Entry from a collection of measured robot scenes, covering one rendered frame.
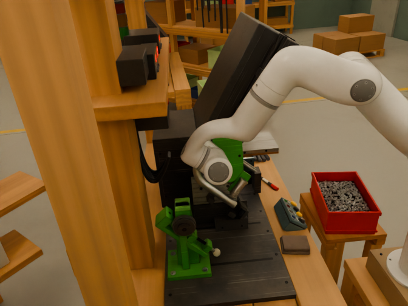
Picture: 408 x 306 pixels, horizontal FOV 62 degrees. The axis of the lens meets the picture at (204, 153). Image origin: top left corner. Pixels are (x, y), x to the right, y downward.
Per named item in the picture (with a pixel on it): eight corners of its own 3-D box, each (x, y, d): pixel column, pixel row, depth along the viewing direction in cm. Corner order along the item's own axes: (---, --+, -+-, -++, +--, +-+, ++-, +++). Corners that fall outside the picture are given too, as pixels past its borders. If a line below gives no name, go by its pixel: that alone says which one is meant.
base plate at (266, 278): (237, 142, 205) (237, 139, 204) (295, 298, 109) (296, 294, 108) (168, 149, 203) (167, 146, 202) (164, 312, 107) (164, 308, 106)
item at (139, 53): (150, 70, 104) (147, 47, 100) (147, 85, 91) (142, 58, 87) (126, 71, 103) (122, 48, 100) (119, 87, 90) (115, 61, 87)
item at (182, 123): (198, 169, 178) (193, 108, 161) (203, 204, 151) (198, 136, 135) (163, 172, 177) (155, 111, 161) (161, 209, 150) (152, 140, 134)
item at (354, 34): (357, 48, 759) (363, 13, 723) (384, 56, 691) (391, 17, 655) (309, 54, 733) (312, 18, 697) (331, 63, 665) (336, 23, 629)
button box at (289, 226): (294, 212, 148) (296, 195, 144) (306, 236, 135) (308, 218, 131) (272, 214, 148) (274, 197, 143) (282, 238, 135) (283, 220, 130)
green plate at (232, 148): (240, 174, 144) (238, 125, 138) (244, 181, 136) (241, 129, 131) (213, 177, 143) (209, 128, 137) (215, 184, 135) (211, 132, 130)
